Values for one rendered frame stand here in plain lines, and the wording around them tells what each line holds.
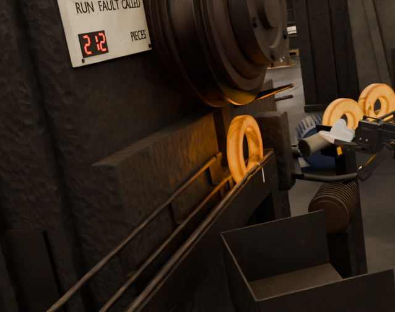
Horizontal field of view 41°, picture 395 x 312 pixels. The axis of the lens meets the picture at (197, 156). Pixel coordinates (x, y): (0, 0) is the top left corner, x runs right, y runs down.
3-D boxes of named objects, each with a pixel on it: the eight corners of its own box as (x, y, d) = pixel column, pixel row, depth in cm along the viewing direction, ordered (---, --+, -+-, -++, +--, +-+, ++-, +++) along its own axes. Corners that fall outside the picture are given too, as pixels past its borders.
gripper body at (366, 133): (360, 114, 140) (407, 124, 135) (353, 144, 143) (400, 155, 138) (355, 121, 133) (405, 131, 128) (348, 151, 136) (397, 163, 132)
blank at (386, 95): (353, 92, 173) (360, 92, 170) (385, 77, 179) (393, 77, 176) (361, 135, 177) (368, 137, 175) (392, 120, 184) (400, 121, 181)
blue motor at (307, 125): (302, 179, 343) (295, 128, 335) (295, 156, 398) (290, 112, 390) (350, 173, 339) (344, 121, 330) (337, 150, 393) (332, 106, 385)
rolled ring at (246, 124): (257, 108, 144) (246, 109, 146) (233, 124, 128) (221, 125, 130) (267, 171, 149) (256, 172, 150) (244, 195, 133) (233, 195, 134)
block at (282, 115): (257, 192, 164) (246, 117, 158) (265, 183, 171) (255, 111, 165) (290, 192, 159) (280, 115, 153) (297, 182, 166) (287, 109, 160)
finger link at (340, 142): (337, 134, 140) (370, 142, 137) (335, 140, 141) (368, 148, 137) (334, 138, 136) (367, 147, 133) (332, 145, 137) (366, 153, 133)
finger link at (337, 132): (322, 116, 140) (356, 124, 137) (318, 137, 142) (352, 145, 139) (319, 119, 138) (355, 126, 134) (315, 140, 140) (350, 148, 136)
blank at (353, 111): (317, 107, 167) (324, 108, 164) (352, 92, 173) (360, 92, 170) (326, 152, 171) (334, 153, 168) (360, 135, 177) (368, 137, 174)
